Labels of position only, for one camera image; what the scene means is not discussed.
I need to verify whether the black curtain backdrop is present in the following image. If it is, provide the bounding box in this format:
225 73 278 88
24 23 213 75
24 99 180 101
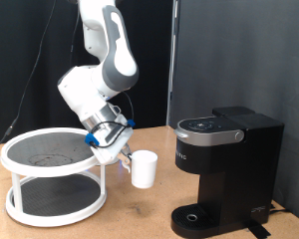
0 0 174 144

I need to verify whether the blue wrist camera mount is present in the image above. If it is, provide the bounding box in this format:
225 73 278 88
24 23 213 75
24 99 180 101
84 132 101 147

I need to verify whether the gray backdrop panel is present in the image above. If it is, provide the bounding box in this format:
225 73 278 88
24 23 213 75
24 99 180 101
170 0 299 225

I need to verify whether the vertical metal frame pole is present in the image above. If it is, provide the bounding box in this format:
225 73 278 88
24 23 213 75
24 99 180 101
165 0 180 127

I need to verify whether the black power cord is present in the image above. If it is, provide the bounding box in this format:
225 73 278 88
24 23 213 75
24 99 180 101
268 202 292 216

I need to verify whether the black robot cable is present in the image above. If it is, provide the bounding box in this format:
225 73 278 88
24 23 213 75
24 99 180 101
0 0 82 157

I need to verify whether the black tape strip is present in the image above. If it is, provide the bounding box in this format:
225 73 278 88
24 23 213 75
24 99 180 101
246 222 272 239

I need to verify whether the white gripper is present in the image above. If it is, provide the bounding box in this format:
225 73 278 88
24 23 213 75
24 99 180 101
89 122 135 166

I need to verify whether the black Keurig coffee machine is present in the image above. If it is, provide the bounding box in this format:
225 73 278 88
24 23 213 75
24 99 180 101
170 106 285 239

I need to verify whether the white two-tier turntable shelf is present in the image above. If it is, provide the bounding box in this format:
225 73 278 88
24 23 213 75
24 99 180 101
0 126 108 228

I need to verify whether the white ceramic mug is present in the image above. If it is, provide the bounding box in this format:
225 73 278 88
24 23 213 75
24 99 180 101
124 149 158 189

